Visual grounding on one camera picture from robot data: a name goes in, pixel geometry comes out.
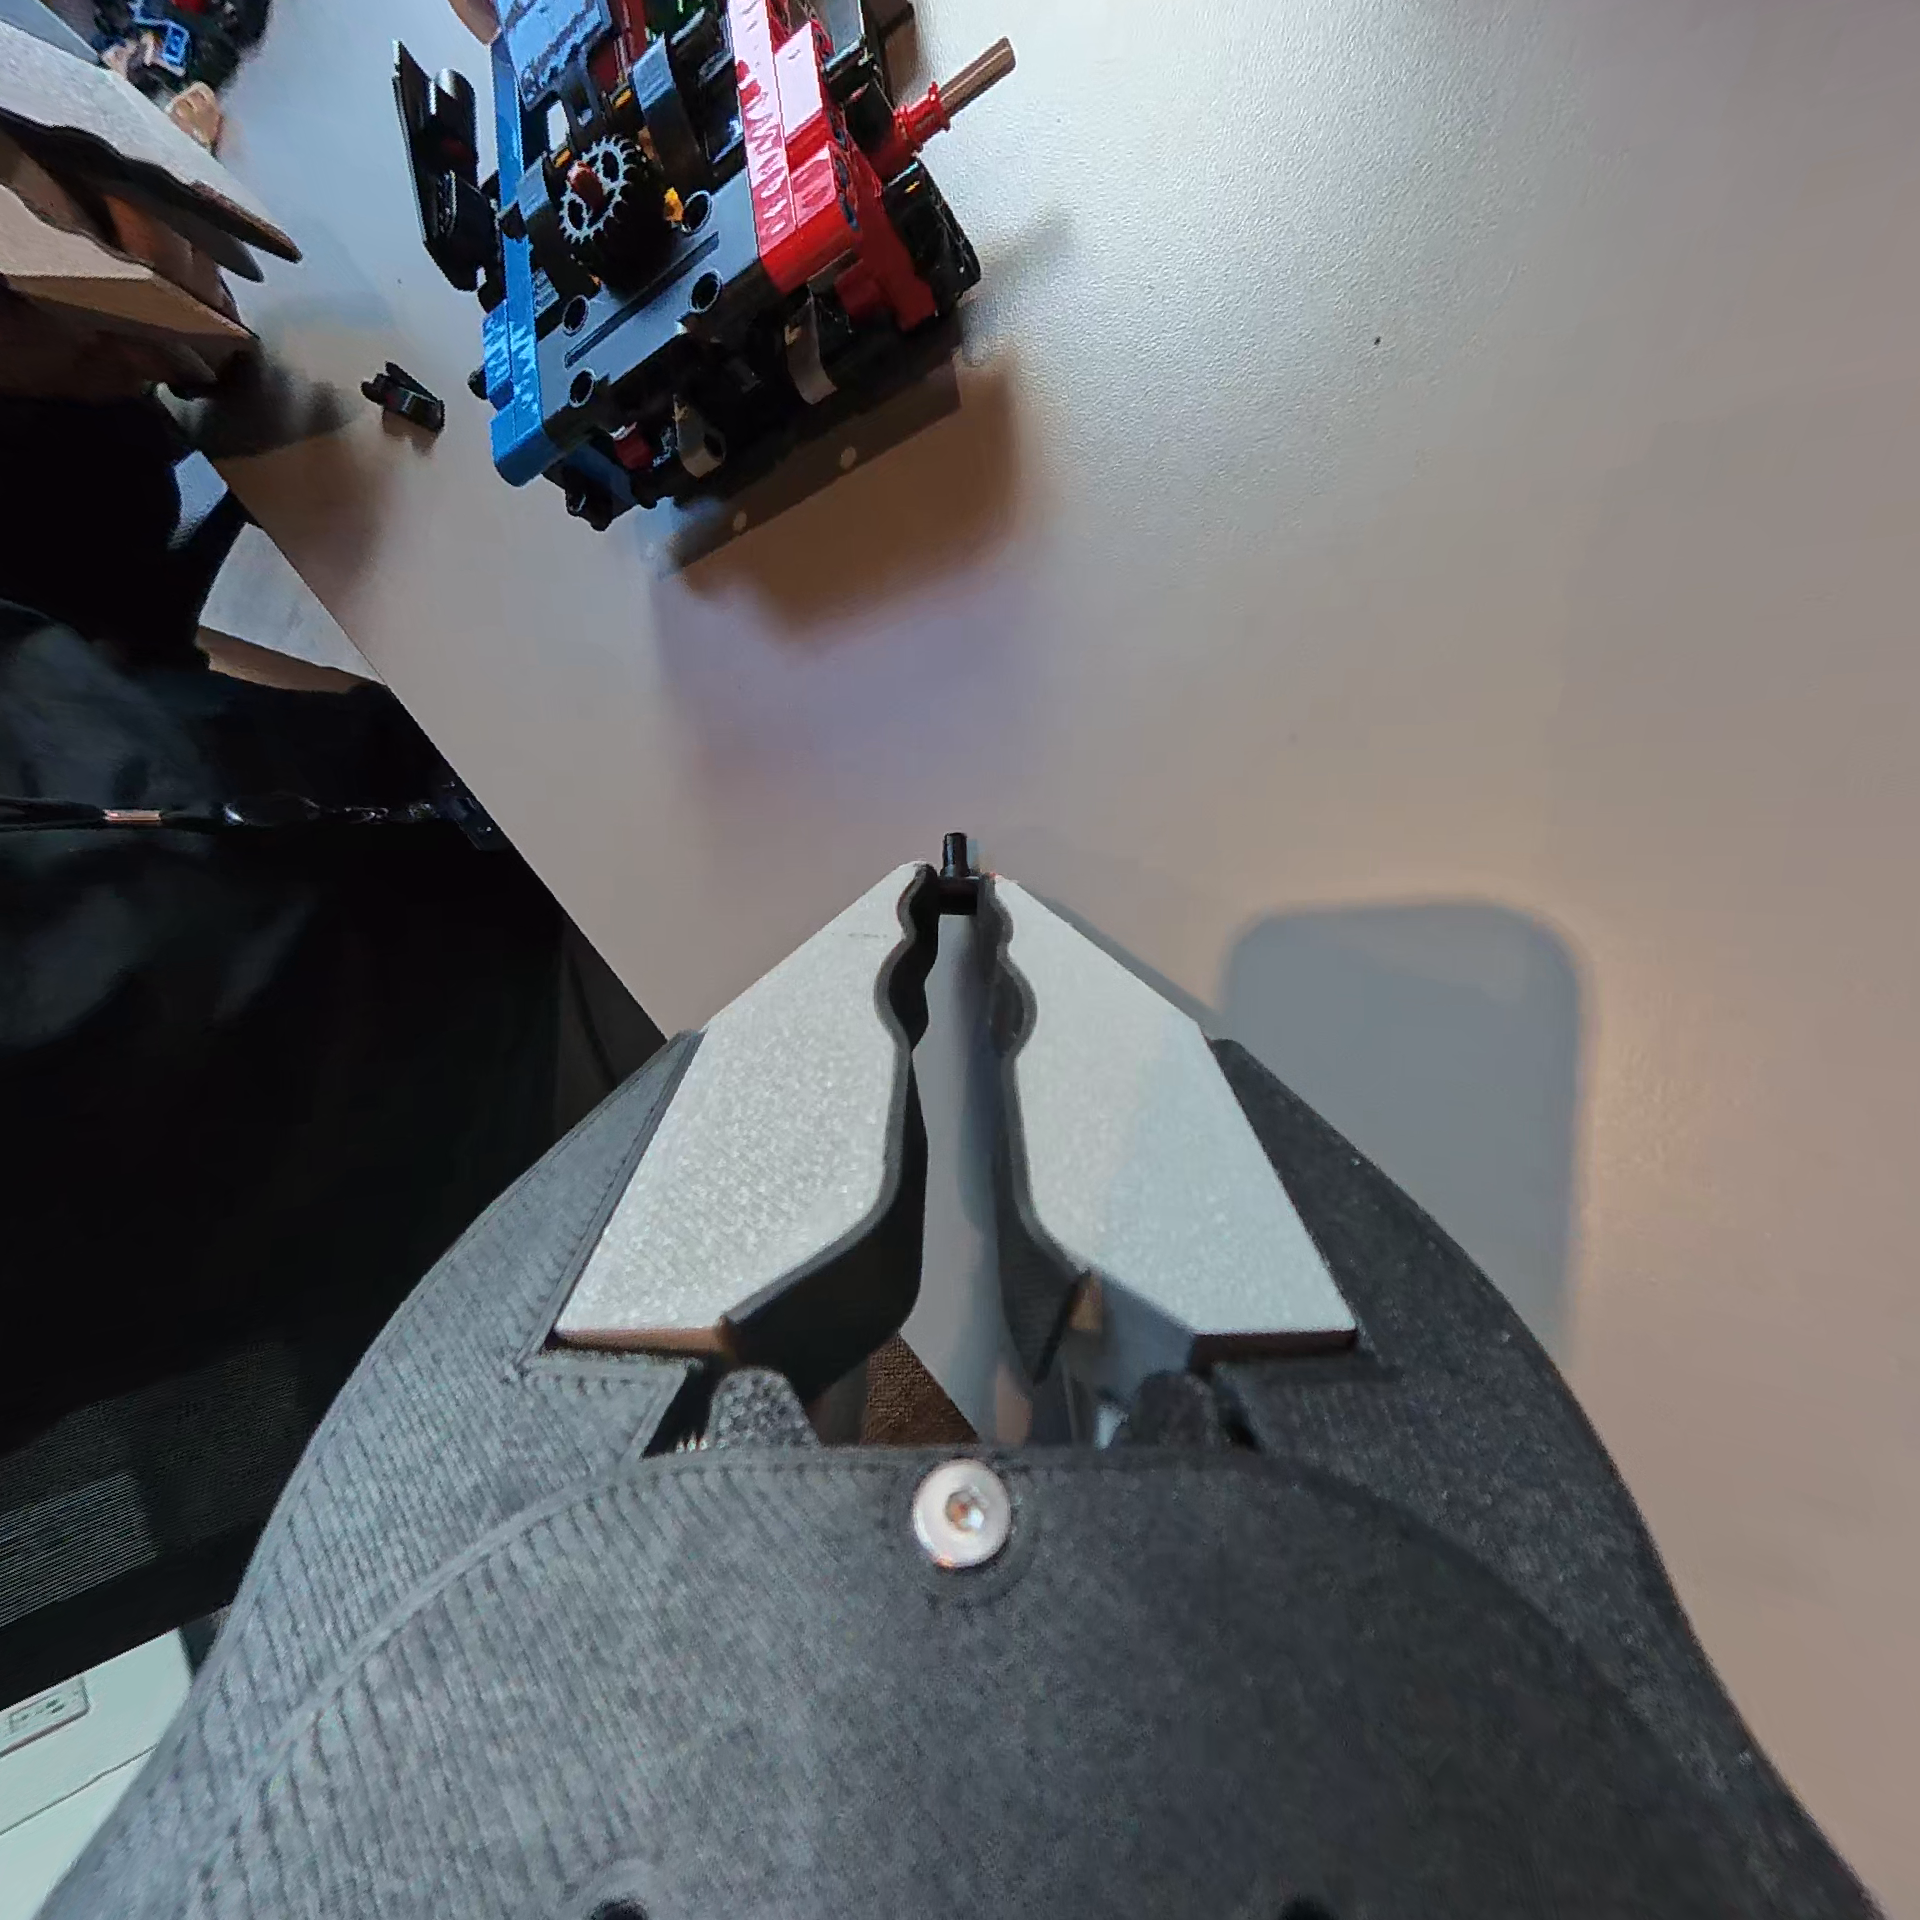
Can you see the black elongated brick piece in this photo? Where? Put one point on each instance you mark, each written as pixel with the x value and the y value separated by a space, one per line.
pixel 405 399

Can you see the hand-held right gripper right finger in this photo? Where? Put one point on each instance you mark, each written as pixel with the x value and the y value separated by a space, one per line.
pixel 1154 1184

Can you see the pile of loose toy bricks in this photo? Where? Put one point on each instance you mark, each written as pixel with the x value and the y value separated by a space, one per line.
pixel 180 60

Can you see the toy brick car model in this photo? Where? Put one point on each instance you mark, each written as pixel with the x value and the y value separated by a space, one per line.
pixel 674 271

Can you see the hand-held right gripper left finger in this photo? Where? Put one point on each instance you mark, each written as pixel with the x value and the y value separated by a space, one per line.
pixel 750 1170

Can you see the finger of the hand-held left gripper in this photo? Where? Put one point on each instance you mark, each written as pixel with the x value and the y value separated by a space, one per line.
pixel 91 104
pixel 91 254

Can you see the black connector pin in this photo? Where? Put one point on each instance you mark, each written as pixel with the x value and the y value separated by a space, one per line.
pixel 955 884

